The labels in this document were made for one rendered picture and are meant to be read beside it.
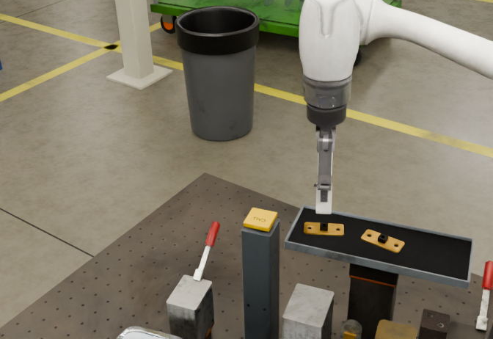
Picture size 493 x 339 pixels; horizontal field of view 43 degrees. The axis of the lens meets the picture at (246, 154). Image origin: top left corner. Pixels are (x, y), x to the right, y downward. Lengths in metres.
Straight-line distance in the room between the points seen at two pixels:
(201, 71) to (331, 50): 2.66
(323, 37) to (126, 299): 1.08
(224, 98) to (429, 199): 1.31
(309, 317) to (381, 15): 0.59
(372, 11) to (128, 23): 3.55
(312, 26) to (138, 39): 3.66
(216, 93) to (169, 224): 1.74
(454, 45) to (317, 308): 0.55
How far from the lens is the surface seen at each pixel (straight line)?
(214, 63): 3.68
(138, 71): 4.79
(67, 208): 3.53
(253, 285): 1.48
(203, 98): 3.82
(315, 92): 1.15
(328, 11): 1.09
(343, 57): 1.12
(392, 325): 1.29
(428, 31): 1.24
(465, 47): 1.20
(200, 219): 2.15
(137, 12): 4.66
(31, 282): 3.13
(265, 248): 1.40
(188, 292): 1.37
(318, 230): 1.36
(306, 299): 1.28
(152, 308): 1.86
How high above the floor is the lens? 2.01
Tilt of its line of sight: 32 degrees down
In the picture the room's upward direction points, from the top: 1 degrees counter-clockwise
